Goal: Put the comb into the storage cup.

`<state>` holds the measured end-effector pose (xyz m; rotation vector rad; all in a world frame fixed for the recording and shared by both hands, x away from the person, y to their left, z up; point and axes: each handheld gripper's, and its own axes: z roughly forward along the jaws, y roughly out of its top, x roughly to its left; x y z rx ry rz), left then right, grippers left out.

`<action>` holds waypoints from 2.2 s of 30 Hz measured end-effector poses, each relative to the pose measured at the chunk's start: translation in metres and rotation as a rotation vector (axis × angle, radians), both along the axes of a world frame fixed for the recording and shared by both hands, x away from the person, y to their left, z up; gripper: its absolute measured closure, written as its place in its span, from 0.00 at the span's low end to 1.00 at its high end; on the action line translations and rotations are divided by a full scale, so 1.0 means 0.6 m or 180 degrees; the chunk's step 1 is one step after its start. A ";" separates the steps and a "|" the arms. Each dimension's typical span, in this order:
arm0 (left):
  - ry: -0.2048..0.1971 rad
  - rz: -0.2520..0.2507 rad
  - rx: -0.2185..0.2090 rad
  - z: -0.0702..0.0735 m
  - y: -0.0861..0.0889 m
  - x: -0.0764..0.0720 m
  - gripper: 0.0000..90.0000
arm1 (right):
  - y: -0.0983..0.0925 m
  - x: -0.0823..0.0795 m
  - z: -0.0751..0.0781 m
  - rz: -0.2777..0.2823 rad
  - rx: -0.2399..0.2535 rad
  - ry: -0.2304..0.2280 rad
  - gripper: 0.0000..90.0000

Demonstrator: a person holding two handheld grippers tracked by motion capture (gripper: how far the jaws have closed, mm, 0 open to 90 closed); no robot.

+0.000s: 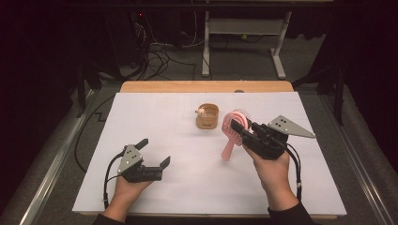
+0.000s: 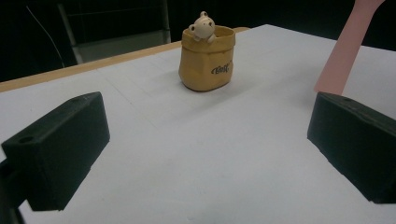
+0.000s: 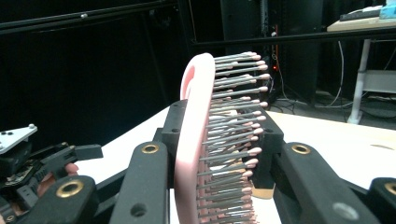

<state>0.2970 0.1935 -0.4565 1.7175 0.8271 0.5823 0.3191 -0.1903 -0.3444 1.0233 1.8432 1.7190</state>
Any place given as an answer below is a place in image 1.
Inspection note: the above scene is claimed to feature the round wooden cup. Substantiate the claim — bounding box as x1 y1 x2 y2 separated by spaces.
195 103 220 129

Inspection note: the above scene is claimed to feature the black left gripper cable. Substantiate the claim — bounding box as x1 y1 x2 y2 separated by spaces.
102 151 127 210

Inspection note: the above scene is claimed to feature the wooden table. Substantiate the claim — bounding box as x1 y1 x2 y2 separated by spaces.
72 80 347 219

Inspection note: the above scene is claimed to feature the metal floor rail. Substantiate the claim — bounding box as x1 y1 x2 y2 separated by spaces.
322 93 398 225
18 88 96 225

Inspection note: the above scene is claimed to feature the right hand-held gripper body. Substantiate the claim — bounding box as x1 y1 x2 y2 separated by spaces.
242 114 316 161

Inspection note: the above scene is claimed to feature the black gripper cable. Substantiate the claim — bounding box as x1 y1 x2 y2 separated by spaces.
102 151 127 210
283 142 303 203

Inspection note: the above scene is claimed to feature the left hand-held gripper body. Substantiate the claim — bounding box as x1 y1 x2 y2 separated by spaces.
116 143 163 184

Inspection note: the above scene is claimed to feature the pink hairbrush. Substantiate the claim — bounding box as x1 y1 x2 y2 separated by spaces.
221 108 253 161

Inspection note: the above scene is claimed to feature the long black floor cable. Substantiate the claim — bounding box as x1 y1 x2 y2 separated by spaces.
73 93 117 173

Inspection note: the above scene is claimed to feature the white metal stand frame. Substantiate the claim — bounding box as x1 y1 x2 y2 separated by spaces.
201 10 293 80

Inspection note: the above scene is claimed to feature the white table sheet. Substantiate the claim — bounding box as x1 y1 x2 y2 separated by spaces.
72 91 347 217

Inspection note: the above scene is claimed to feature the person's left hand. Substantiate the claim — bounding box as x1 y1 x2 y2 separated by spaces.
113 176 154 205

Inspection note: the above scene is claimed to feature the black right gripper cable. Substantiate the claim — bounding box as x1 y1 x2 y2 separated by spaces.
283 142 303 203

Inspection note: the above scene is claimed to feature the person's right hand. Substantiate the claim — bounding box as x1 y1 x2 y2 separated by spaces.
243 144 294 201

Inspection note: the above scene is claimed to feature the tangle of floor cables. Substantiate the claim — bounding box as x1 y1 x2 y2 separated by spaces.
125 11 199 81

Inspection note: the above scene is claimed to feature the black metal stand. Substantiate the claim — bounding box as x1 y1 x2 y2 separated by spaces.
75 57 103 118
293 60 347 127

